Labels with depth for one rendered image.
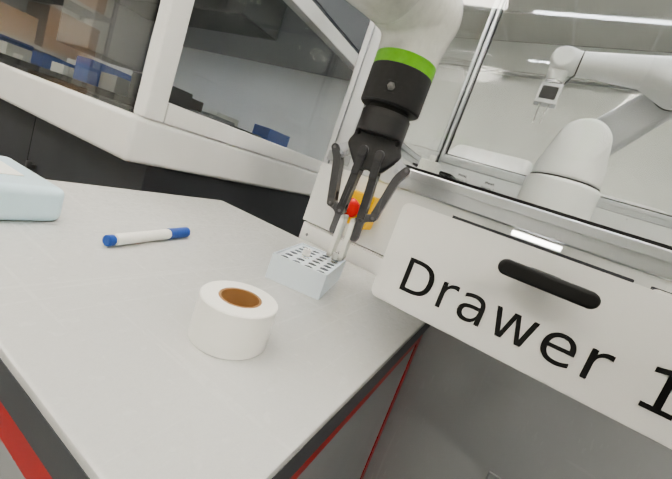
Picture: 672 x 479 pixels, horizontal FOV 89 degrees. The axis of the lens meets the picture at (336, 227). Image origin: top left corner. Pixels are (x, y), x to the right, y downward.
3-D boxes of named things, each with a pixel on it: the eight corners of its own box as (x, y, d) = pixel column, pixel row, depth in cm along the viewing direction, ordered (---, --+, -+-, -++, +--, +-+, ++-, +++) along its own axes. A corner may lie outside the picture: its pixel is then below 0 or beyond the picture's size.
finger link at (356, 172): (370, 147, 51) (361, 143, 51) (340, 215, 53) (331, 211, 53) (373, 151, 54) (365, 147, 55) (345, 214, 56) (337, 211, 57)
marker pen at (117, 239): (109, 249, 40) (112, 236, 40) (99, 244, 40) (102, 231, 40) (189, 238, 53) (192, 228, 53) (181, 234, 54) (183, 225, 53)
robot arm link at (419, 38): (487, -4, 49) (423, 2, 56) (450, -70, 40) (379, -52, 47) (449, 92, 51) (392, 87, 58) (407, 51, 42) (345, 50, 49)
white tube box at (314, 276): (318, 300, 47) (327, 275, 46) (264, 277, 48) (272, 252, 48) (338, 280, 59) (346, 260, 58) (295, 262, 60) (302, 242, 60)
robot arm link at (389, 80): (367, 51, 46) (432, 68, 45) (377, 80, 58) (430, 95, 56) (352, 95, 47) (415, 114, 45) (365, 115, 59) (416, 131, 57)
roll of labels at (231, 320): (271, 364, 29) (285, 322, 29) (184, 356, 26) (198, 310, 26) (259, 322, 36) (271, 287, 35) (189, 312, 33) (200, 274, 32)
